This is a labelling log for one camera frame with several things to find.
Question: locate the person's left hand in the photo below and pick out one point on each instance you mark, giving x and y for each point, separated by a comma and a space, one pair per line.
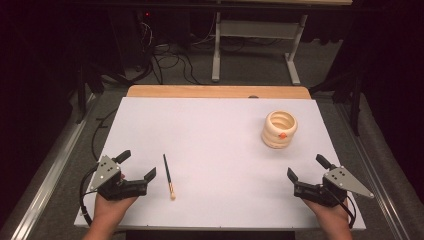
108, 211

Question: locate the white metal desk frame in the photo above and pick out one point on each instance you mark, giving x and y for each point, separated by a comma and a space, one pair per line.
260, 29

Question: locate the dark computer tower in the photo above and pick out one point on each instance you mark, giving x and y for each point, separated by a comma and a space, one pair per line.
133, 40

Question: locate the person's right hand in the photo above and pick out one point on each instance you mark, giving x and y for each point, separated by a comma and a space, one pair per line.
333, 216

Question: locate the wooden table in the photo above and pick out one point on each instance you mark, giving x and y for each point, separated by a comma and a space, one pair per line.
216, 91

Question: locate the aluminium floor rail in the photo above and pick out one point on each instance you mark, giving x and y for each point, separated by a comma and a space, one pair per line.
376, 173
50, 180

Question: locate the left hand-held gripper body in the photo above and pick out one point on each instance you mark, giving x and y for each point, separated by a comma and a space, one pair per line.
108, 180

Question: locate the black metal stand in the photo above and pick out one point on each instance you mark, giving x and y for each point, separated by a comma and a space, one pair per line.
87, 83
353, 96

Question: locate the cream ringed pen holder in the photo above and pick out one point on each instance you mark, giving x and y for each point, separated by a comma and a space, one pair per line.
278, 140

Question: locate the white table cover sheet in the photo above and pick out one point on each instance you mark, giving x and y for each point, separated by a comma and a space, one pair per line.
213, 143

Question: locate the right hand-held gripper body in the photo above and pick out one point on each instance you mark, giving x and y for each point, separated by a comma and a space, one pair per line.
340, 181

